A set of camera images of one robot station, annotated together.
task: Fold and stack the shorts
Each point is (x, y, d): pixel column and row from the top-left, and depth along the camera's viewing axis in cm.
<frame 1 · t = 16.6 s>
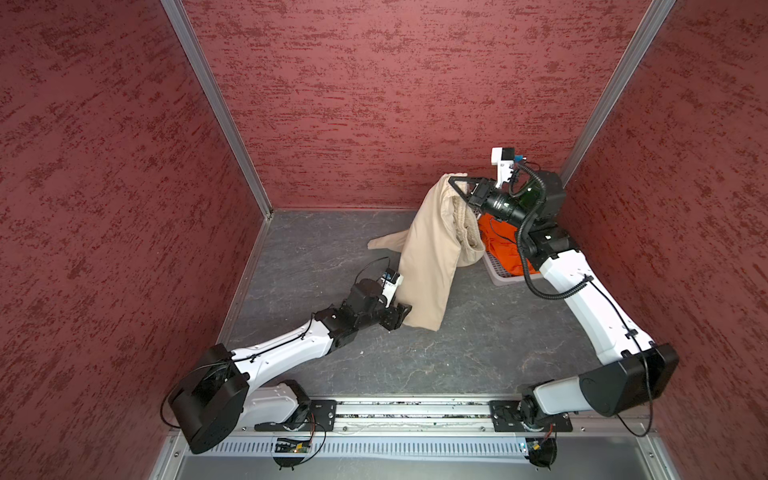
left hand: (401, 308, 82), fingers open
right hand: (445, 186, 65), fingers closed
beige shorts: (442, 234, 75), point 32 cm above the table
white plastic basket: (506, 276, 91), point 11 cm above the table

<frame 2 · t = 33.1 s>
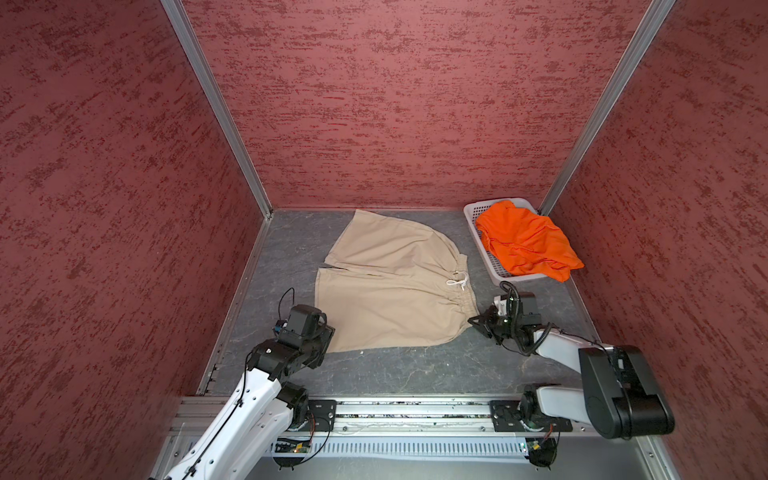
left hand: (333, 341, 80), fingers open
right hand: (465, 324, 89), fingers closed
beige shorts: (386, 283, 102), on the table
the other named things where they were.

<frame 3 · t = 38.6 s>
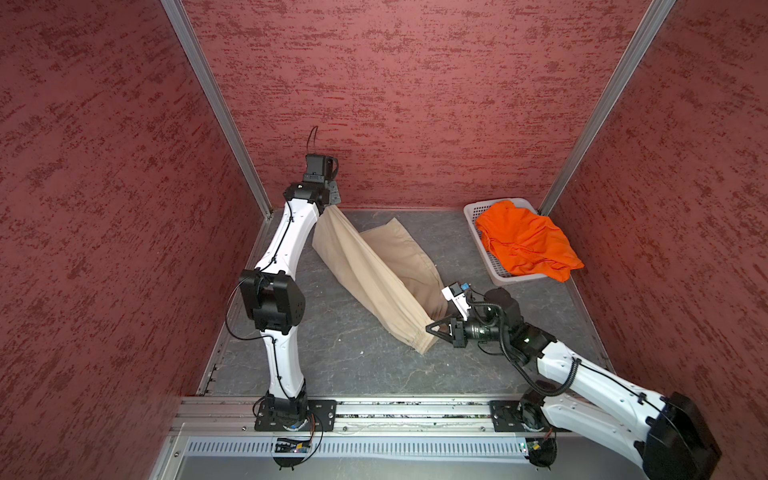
left hand: (324, 197, 89), fingers closed
right hand: (427, 338, 72), fingers closed
beige shorts: (388, 270, 80), point 21 cm above the table
the other named things where they were.

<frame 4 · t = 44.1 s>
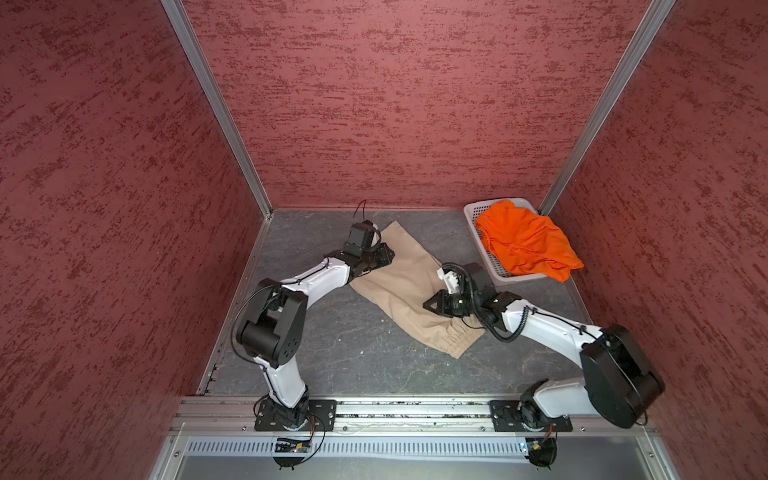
left hand: (391, 259, 93), fingers open
right hand: (423, 312, 83), fingers closed
beige shorts: (399, 288, 97), point 3 cm above the table
the other named things where they were.

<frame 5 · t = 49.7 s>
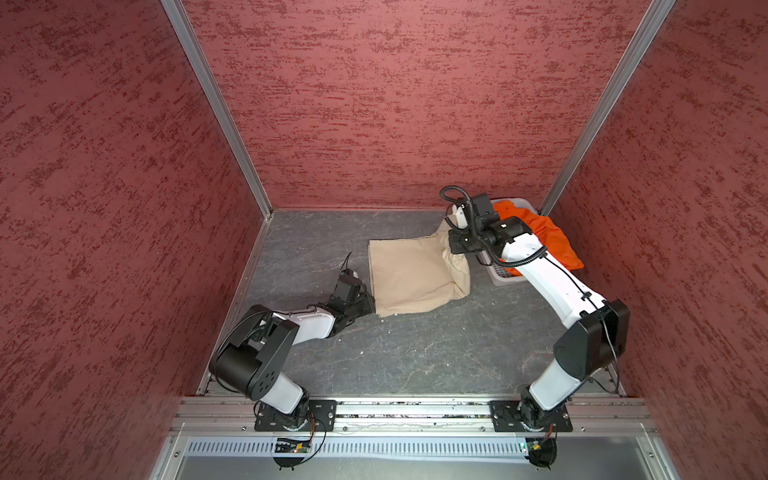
left hand: (372, 305, 94), fingers open
right hand: (451, 246, 84), fingers closed
beige shorts: (408, 273, 106), on the table
the other named things where they were.

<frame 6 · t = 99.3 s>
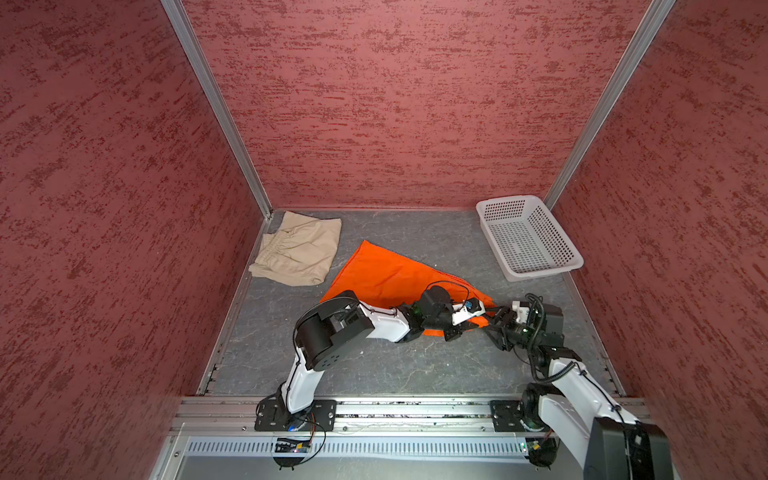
left hand: (474, 324, 84), fingers closed
right hand: (476, 322, 84), fingers open
beige shorts: (301, 252, 107), point 2 cm above the table
white plastic basket: (526, 237, 115), on the table

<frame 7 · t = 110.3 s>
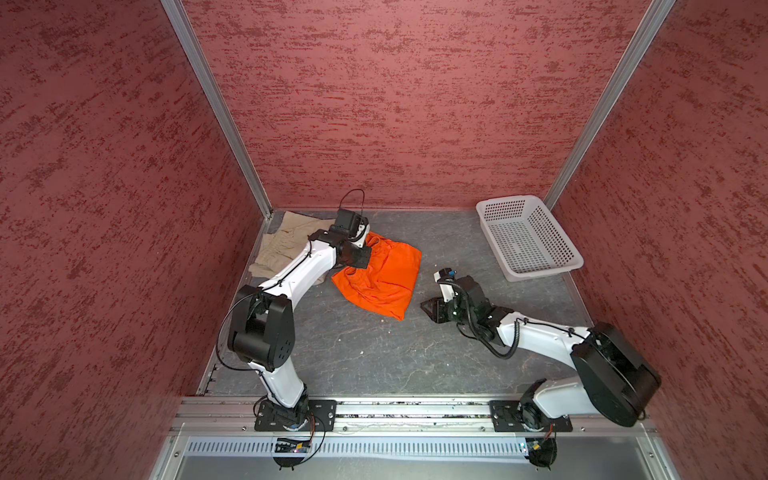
left hand: (361, 262, 90), fingers closed
right hand: (422, 311, 86), fingers open
the named things where they were.

